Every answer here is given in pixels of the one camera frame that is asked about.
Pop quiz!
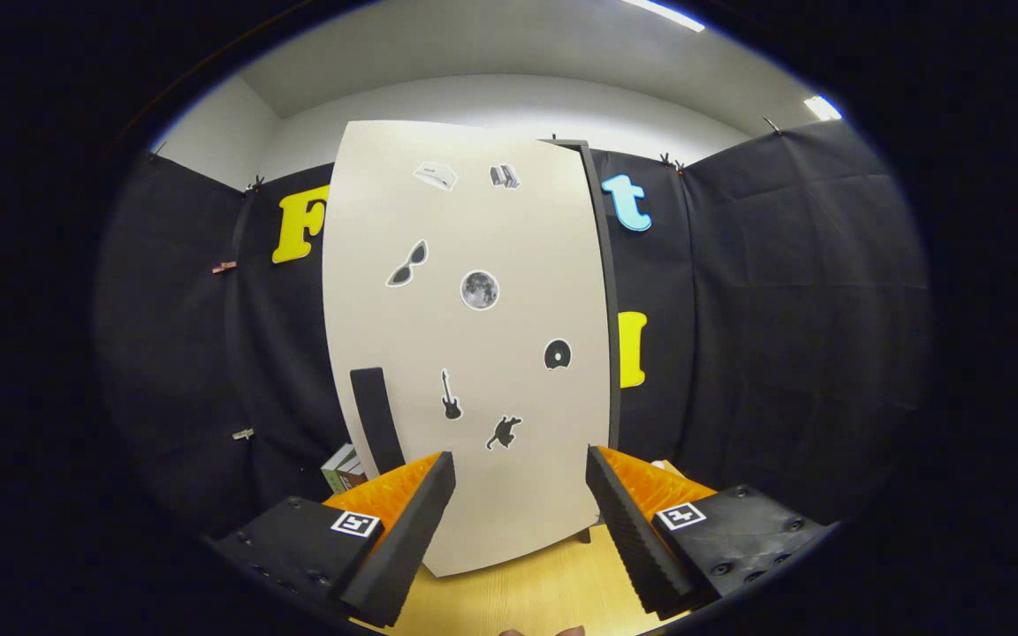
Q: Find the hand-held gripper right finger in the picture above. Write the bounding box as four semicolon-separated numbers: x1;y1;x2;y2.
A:
584;444;837;621

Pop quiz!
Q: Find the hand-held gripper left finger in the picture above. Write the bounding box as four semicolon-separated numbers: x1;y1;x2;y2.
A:
207;450;458;629

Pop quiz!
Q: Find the black door handle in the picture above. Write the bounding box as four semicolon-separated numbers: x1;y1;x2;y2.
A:
349;366;407;479

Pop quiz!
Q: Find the green and white book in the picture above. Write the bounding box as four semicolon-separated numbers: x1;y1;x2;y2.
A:
320;443;361;496

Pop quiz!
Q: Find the black backdrop cloth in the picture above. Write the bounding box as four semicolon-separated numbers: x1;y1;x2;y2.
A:
94;117;931;549

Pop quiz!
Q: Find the long ceiling light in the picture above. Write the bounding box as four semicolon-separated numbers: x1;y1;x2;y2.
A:
621;0;707;34

